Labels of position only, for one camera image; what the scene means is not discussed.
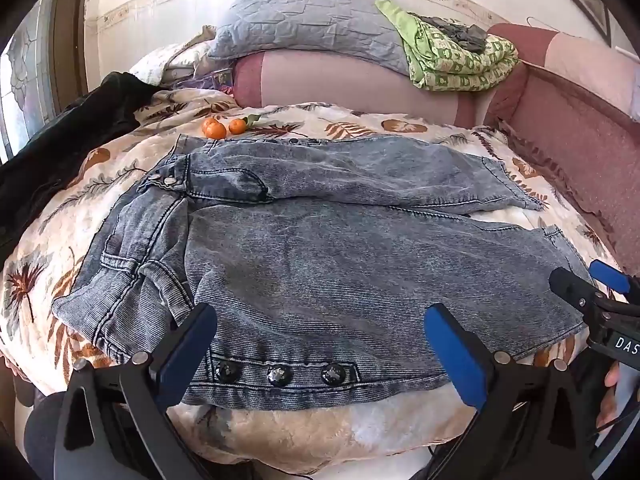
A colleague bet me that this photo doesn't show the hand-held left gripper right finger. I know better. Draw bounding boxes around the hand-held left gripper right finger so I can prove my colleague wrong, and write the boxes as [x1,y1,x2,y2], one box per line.
[424,302,601,480]

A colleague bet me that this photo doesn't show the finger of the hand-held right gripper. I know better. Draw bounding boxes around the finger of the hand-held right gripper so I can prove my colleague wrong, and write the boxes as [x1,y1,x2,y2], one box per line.
[548,266,601,313]
[589,260,632,295]

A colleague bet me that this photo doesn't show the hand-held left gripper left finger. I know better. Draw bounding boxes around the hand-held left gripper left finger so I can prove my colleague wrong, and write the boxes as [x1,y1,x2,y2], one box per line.
[52,302,218,480]

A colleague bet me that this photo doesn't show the grey washed denim pants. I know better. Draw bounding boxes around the grey washed denim pants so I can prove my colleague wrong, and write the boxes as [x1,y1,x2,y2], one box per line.
[51,134,590,411]

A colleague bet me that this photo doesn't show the person's right hand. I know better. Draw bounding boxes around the person's right hand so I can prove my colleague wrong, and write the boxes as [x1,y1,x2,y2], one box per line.
[597,360,626,428]

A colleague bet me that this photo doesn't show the person's dark clothing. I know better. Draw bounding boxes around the person's dark clothing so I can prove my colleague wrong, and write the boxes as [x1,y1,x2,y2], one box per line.
[22,392,71,480]

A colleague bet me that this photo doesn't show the leaf print fleece blanket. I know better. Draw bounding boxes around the leaf print fleece blanket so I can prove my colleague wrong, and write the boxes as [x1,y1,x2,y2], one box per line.
[0,87,626,476]

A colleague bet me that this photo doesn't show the black garment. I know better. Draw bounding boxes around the black garment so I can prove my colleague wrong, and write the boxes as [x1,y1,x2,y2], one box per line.
[0,71,161,261]

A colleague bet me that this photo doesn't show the green printed cloth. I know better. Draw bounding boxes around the green printed cloth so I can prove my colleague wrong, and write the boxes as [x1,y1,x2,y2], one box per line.
[375,0,520,93]

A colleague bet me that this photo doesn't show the purple cloth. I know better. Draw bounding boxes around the purple cloth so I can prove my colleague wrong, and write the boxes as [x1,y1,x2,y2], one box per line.
[177,70,236,93]

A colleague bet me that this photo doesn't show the dark grey cloth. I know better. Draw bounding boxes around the dark grey cloth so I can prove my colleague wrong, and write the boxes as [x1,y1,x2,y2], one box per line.
[407,10,488,53]

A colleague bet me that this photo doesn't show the white pillow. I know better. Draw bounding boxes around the white pillow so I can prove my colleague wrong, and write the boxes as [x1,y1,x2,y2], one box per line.
[129,25,236,92]

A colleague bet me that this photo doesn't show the pink bolster cushion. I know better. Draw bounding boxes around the pink bolster cushion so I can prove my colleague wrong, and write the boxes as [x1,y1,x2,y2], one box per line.
[232,50,528,128]

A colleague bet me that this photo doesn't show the stained glass window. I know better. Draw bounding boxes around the stained glass window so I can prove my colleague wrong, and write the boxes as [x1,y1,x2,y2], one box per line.
[0,0,66,161]

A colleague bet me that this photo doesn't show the grey quilted pillow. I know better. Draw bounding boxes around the grey quilted pillow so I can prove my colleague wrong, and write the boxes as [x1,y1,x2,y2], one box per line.
[205,0,418,76]

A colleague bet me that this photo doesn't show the framed wall picture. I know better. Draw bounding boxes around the framed wall picture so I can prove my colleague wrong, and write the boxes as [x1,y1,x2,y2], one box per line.
[530,0,613,46]

